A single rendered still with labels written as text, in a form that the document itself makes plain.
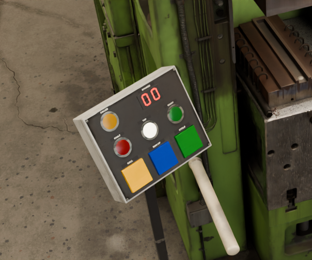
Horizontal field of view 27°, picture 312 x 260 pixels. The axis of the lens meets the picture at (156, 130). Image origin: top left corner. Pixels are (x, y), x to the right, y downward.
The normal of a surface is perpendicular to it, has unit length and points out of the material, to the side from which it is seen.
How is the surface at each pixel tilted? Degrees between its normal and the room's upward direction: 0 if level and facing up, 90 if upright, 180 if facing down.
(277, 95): 90
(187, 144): 60
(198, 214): 90
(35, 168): 0
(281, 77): 0
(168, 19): 90
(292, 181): 90
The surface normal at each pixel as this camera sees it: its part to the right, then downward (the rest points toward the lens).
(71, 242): -0.13, -0.75
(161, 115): 0.47, 0.02
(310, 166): 0.24, 0.62
